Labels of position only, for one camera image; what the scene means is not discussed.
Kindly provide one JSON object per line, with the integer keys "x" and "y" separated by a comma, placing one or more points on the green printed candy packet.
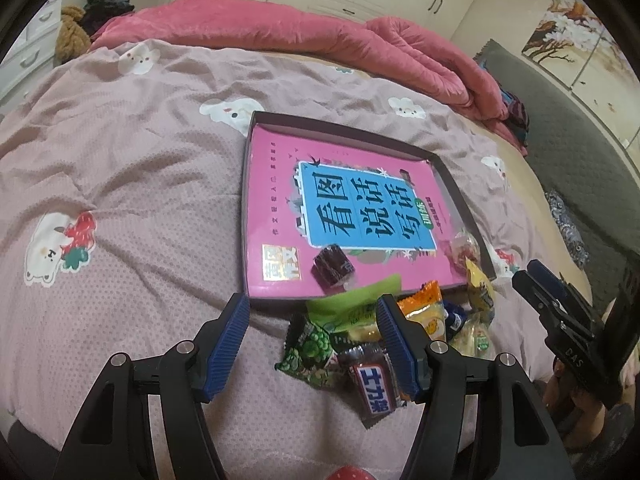
{"x": 307, "y": 355}

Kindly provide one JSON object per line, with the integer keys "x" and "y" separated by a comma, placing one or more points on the blue cookie packet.
{"x": 455, "y": 320}

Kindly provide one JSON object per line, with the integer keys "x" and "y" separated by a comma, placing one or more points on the colourful striped garment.
{"x": 517, "y": 115}

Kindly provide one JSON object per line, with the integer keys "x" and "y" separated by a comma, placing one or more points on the light green snack packet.
{"x": 345, "y": 310}

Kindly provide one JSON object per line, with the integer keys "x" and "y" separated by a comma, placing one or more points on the yellow snack packet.
{"x": 480, "y": 287}

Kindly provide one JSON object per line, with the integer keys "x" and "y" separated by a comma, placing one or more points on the brown plush toy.
{"x": 70, "y": 35}

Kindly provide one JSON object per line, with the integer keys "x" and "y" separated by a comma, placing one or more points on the tree wall painting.
{"x": 565, "y": 30}

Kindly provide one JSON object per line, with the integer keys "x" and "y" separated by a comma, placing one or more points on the printed pink bedsheet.
{"x": 125, "y": 160}

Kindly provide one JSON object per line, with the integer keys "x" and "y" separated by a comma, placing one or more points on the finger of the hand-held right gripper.
{"x": 545, "y": 272}
{"x": 532, "y": 292}

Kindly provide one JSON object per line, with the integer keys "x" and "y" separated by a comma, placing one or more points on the dark cardboard tray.
{"x": 452, "y": 200}

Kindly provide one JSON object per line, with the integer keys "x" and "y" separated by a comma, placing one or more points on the pale rice cracker packet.
{"x": 475, "y": 340}

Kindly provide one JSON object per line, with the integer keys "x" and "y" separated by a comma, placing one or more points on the grey padded headboard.
{"x": 575, "y": 150}

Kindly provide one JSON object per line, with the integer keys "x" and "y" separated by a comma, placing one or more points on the pink picture book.
{"x": 280, "y": 200}

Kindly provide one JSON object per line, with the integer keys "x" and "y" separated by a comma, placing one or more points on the dark purple wrapped candy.
{"x": 332, "y": 265}

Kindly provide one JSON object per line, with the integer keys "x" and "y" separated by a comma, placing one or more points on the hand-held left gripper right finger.
{"x": 395, "y": 345}

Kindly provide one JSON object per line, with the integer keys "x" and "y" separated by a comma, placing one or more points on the pink quilt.
{"x": 300, "y": 30}

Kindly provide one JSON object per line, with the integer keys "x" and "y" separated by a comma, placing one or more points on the person's right hand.
{"x": 575, "y": 410}

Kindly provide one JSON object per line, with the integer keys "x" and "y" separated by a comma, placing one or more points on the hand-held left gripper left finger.
{"x": 227, "y": 345}

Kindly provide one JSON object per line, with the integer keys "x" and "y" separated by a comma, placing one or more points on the dark clothes pile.
{"x": 107, "y": 0}

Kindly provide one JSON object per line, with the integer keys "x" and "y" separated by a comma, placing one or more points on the orange biscuit stick packet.
{"x": 425, "y": 310}

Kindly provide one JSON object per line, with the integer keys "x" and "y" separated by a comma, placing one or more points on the brown chocolate bar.
{"x": 370, "y": 390}

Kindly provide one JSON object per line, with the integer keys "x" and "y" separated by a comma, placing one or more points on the blue patterned cloth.
{"x": 565, "y": 225}

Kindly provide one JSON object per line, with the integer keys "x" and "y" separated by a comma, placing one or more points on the white drawer chest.
{"x": 30, "y": 35}

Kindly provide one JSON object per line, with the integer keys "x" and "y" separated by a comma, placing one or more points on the clear wrapped red candy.
{"x": 462, "y": 250}

